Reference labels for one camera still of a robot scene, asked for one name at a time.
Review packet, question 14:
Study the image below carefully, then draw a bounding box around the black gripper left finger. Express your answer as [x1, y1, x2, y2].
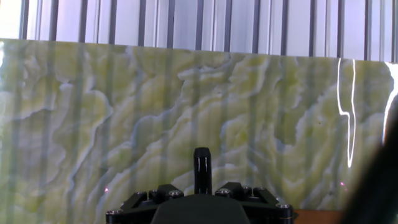
[105, 183, 185, 224]

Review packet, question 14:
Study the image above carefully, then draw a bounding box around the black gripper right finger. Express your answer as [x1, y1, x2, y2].
[215, 182, 295, 224]

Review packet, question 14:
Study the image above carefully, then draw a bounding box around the wooden pool cue black handle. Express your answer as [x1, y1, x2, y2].
[193, 147, 213, 196]

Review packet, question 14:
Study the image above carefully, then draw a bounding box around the mini pool table green felt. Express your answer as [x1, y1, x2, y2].
[294, 208, 345, 224]

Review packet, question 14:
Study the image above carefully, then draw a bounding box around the green marble pattern mat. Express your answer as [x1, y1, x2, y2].
[0, 39, 398, 224]

